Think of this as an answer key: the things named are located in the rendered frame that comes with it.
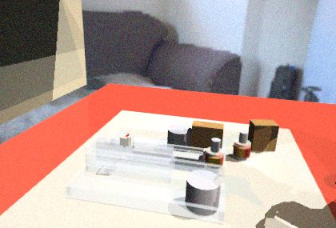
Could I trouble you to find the grey cylinder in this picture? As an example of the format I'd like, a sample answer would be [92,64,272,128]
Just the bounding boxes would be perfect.
[167,125,191,146]
[185,170,222,208]

